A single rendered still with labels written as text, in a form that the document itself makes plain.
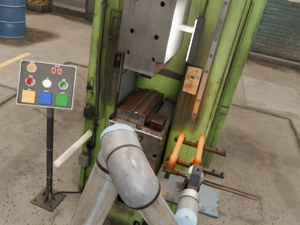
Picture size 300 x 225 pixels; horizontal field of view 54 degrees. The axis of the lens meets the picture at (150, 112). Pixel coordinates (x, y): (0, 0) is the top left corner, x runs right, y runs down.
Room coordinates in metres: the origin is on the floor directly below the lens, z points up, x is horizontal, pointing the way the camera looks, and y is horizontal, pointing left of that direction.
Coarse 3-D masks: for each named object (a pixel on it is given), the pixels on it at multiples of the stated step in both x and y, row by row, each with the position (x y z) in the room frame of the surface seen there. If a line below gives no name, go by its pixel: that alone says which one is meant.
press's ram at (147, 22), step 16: (128, 0) 1.70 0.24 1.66; (144, 0) 1.68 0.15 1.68; (160, 0) 1.66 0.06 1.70; (176, 0) 1.64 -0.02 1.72; (128, 16) 1.70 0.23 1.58; (144, 16) 1.67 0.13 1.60; (160, 16) 1.65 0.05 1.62; (176, 16) 1.69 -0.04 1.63; (128, 32) 1.69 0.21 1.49; (144, 32) 1.67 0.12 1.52; (160, 32) 1.65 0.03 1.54; (176, 32) 1.78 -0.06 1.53; (192, 32) 1.82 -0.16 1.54; (128, 48) 1.69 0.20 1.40; (144, 48) 1.67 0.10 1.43; (160, 48) 1.64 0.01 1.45; (176, 48) 1.88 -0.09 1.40
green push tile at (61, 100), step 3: (57, 96) 1.62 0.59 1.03; (60, 96) 1.62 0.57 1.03; (63, 96) 1.63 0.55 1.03; (66, 96) 1.63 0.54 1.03; (57, 99) 1.61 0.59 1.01; (60, 99) 1.61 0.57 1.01; (63, 99) 1.62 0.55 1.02; (66, 99) 1.62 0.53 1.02; (57, 102) 1.60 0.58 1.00; (60, 102) 1.60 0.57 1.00; (63, 102) 1.61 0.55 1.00; (66, 102) 1.61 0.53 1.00; (57, 105) 1.59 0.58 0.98; (60, 105) 1.60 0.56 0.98; (63, 105) 1.60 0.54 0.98; (66, 105) 1.60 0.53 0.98
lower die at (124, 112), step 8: (136, 96) 1.93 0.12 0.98; (144, 96) 1.94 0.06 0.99; (152, 96) 1.95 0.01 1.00; (160, 96) 1.99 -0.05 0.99; (128, 104) 1.79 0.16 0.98; (136, 104) 1.79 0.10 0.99; (152, 104) 1.83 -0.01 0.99; (120, 112) 1.69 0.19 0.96; (128, 112) 1.68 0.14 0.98; (136, 120) 1.66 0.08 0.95; (144, 120) 1.65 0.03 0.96
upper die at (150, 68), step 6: (126, 54) 1.69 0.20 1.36; (126, 60) 1.69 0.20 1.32; (132, 60) 1.68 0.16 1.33; (138, 60) 1.67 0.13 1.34; (144, 60) 1.66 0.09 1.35; (150, 60) 1.66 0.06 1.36; (168, 60) 1.96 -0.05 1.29; (126, 66) 1.69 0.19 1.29; (132, 66) 1.68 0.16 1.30; (138, 66) 1.67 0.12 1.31; (144, 66) 1.66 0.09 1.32; (150, 66) 1.65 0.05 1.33; (156, 66) 1.68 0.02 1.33; (162, 66) 1.83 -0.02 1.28; (138, 72) 1.67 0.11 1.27; (144, 72) 1.66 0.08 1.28; (150, 72) 1.65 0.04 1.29; (156, 72) 1.70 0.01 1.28
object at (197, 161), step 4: (200, 136) 1.48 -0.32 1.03; (204, 136) 1.49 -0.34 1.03; (200, 140) 1.43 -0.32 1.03; (200, 144) 1.39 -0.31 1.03; (200, 148) 1.35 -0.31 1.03; (196, 152) 1.30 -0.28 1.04; (200, 152) 1.31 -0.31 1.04; (196, 156) 1.26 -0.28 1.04; (200, 156) 1.27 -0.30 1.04; (196, 160) 1.22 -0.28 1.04; (200, 160) 1.23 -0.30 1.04; (192, 164) 1.20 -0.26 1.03; (196, 164) 1.18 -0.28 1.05; (200, 164) 1.19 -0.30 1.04
